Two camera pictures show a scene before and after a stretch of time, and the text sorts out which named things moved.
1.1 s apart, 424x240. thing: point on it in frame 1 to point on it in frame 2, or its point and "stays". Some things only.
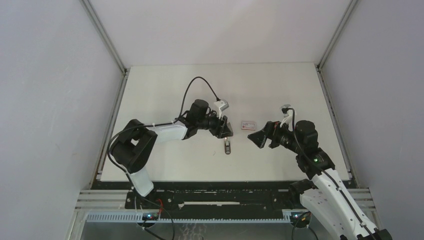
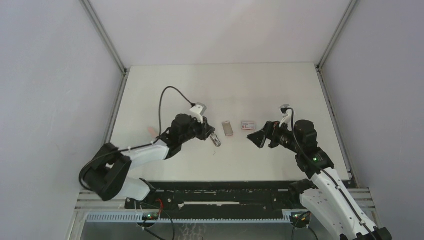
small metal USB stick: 227,146 to 215,139
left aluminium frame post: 105,35 stays
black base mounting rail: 215,198 stays
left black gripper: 221,130 to 205,129
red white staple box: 248,125 stays
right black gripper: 271,131 stays
